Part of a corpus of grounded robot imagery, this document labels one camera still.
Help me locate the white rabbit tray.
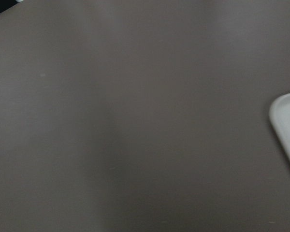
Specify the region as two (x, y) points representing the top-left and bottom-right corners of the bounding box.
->
(269, 93), (290, 161)

